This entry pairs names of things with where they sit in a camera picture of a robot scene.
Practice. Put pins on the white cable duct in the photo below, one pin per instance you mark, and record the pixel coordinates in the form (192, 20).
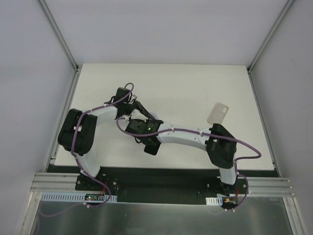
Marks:
(77, 197)
(214, 201)

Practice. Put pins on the aluminium frame post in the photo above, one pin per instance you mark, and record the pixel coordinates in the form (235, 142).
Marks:
(271, 33)
(57, 33)

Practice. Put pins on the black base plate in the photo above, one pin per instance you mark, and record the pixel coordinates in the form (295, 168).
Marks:
(160, 185)

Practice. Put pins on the right white cable duct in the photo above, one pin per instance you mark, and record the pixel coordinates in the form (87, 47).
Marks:
(214, 201)

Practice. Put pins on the aluminium rail front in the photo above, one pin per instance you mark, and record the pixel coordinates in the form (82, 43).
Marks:
(257, 186)

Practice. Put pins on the left aluminium frame post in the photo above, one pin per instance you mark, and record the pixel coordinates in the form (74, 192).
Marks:
(57, 33)

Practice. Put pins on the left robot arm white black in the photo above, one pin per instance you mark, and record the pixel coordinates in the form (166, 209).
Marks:
(78, 130)

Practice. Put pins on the right aluminium frame post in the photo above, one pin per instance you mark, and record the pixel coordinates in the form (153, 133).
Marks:
(271, 33)

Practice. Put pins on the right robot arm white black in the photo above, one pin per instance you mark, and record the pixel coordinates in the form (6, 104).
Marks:
(215, 141)

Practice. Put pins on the left white cable duct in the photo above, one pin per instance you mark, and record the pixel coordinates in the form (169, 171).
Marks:
(77, 197)

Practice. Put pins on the phone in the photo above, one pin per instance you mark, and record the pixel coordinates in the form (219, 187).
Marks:
(152, 150)

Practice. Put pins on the beige translucent phone case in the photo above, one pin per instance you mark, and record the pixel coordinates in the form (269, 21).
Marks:
(217, 114)

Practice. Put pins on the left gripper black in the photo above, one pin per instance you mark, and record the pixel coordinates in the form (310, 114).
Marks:
(138, 105)

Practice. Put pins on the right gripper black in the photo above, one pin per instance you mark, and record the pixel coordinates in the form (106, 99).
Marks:
(133, 126)

